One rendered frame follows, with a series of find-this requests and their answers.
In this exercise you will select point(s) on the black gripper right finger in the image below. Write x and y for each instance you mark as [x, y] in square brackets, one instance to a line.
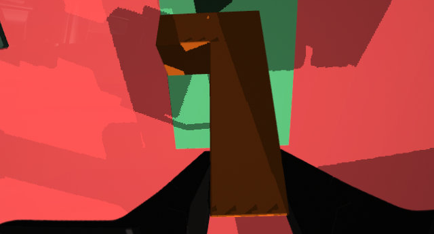
[322, 204]

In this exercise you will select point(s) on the orange l-shaped part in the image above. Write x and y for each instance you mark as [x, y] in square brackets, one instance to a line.
[246, 172]

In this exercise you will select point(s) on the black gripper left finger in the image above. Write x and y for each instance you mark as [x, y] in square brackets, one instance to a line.
[181, 207]

